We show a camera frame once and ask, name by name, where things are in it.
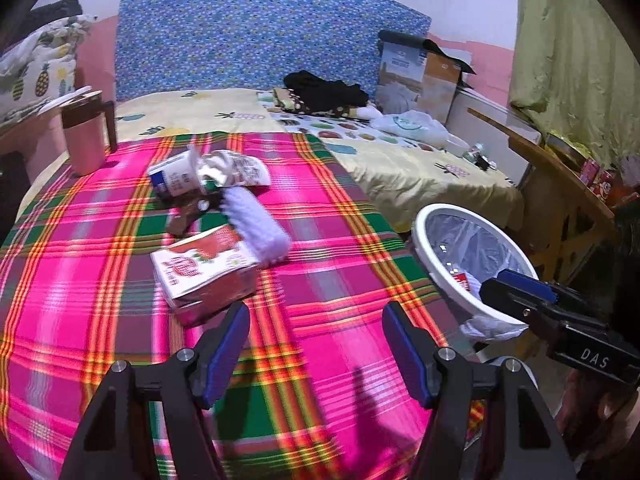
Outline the pink tumbler with brown lid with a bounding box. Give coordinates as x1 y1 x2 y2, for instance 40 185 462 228
61 90 118 177

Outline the white fruit print cloth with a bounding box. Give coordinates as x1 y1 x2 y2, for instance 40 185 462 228
257 89 451 153

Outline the printed cardboard box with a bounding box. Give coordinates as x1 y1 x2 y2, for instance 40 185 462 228
376 30 478 126

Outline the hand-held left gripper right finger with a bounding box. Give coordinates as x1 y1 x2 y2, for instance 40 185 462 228
382 301 578 480

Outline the clear plastic bin liner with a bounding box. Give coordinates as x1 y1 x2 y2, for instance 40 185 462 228
425 214 531 346

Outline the blue floral headboard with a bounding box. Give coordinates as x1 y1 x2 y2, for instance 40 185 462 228
115 0 433 106

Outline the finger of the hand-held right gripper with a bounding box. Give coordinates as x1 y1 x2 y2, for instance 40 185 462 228
479 277 566 336
497 268 591 311

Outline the green curtain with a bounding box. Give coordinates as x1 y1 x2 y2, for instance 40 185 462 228
510 0 640 171

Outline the black and white patterned packet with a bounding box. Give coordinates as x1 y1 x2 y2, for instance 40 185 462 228
200 149 272 191

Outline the wooden table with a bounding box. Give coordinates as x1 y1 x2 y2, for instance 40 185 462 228
467 107 621 286

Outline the metal basin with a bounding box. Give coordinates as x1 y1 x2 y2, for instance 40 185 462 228
545 132 591 161

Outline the black bag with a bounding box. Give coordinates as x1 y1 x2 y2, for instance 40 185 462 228
20 0 85 31

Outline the white cup with blue label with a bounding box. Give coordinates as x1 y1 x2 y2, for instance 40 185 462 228
148 145 211 198

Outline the pink storage box white lid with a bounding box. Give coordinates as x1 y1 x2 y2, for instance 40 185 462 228
0 85 93 176

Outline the pineapple print bedding bundle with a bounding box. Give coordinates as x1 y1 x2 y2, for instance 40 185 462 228
0 12 96 126

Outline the white round bin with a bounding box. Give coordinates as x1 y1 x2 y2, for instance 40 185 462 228
411 203 541 366

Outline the white plastic bag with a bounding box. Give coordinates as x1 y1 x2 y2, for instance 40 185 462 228
370 109 450 148

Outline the dark brown wrapper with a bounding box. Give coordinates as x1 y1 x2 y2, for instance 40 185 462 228
165 192 226 236

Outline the pink plaid tablecloth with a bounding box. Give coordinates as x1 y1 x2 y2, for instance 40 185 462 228
0 130 486 480

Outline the yellow bed sheet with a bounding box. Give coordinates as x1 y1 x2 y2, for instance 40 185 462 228
115 87 523 233

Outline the red strawberry print carton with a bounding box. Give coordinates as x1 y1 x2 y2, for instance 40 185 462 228
150 224 261 330

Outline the dark polka dot cloth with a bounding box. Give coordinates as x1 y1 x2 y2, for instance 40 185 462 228
272 87 361 118

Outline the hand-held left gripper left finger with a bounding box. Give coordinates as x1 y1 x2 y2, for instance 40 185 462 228
59 301 251 480

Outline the black clothing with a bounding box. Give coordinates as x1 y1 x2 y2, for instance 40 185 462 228
284 70 370 113

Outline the white cabinet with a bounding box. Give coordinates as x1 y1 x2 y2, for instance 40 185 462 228
445 87 543 191

